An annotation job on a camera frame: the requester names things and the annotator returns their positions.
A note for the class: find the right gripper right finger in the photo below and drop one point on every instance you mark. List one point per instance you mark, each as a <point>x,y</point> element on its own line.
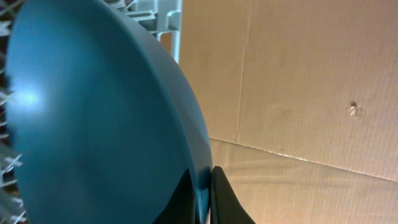
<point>225,206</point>

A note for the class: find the dark blue plate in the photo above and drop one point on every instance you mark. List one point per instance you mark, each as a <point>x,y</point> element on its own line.
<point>102,118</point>

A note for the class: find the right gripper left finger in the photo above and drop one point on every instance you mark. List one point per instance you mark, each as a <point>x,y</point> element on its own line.
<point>181,208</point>

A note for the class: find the brown cardboard backdrop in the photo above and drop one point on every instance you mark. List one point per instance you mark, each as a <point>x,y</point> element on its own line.
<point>300,102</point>

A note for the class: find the grey dishwasher rack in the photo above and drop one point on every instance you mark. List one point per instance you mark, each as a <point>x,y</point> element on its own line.
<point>155,21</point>

